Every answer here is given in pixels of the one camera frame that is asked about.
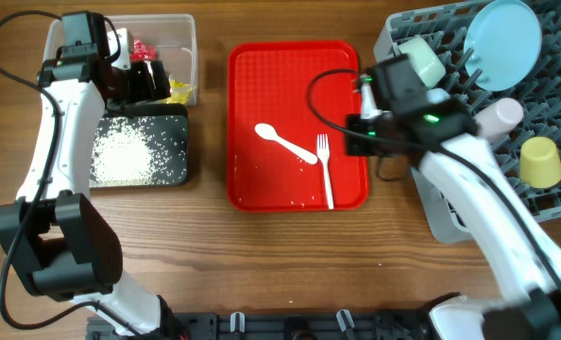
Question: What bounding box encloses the light blue small bowl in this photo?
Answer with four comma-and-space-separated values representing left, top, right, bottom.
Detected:
426, 88, 451, 105

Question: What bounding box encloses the red strawberry candy wrapper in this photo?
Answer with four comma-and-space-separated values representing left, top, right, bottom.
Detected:
129, 40, 158, 61

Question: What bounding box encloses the clear plastic bin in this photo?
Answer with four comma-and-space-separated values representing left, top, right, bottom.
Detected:
38, 14, 196, 106

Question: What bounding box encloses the red plastic tray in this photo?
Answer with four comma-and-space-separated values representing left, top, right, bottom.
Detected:
226, 41, 369, 213

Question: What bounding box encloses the mint green bowl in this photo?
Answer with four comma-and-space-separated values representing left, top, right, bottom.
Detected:
398, 37, 447, 89

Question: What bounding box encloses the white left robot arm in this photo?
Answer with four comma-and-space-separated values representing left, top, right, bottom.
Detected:
0, 11, 188, 339

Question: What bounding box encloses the yellow foil wrapper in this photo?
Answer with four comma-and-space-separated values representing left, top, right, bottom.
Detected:
164, 77, 196, 105

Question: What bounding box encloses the white plastic fork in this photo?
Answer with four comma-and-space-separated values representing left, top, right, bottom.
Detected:
316, 134, 334, 210

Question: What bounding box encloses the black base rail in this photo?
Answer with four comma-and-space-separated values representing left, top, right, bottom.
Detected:
85, 309, 506, 340

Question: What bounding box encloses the white plastic spoon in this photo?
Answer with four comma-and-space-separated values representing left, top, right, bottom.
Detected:
254, 123, 318, 164

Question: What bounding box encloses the white plastic cup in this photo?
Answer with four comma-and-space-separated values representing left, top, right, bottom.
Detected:
474, 98, 524, 143

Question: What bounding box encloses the grey dishwasher rack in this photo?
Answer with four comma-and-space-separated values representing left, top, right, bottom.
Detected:
373, 1, 561, 222

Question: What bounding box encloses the yellow plastic cup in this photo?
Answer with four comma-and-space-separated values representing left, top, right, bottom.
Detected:
519, 137, 561, 189

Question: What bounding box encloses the black tray with rice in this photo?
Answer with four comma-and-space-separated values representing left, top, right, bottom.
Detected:
90, 104, 189, 189

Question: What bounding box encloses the light blue plate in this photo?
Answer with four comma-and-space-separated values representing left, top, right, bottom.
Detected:
464, 0, 542, 92

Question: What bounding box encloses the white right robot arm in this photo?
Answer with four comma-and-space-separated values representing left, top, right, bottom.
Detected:
357, 56, 561, 339

